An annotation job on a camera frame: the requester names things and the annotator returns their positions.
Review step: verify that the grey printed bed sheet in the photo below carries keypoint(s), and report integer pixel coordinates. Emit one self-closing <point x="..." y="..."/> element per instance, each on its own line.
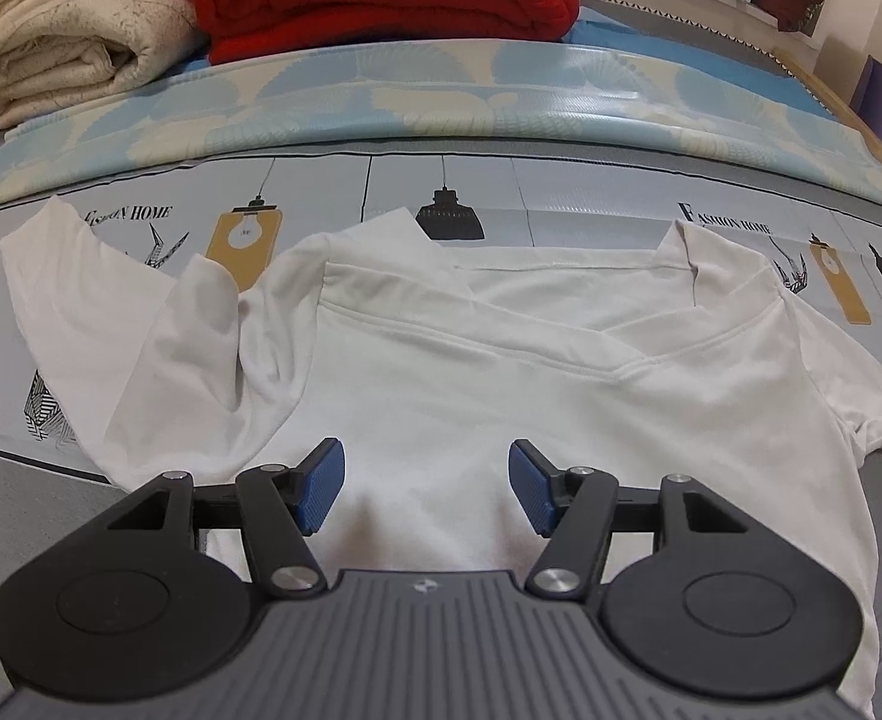
<point x="561" y="195"/>

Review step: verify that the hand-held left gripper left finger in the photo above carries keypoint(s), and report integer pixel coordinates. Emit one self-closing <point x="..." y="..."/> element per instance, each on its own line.
<point x="325" y="484"/>

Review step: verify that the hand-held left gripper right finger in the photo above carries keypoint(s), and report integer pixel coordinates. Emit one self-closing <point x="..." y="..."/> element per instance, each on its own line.
<point x="529" y="484"/>

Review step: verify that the cream folded blanket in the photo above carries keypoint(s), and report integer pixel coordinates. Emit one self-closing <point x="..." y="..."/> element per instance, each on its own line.
<point x="73" y="37"/>

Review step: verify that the light blue patterned mat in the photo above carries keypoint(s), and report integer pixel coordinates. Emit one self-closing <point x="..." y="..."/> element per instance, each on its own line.
<point x="426" y="90"/>

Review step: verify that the white t-shirt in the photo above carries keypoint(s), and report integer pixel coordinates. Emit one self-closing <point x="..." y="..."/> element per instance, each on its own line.
<point x="448" y="360"/>

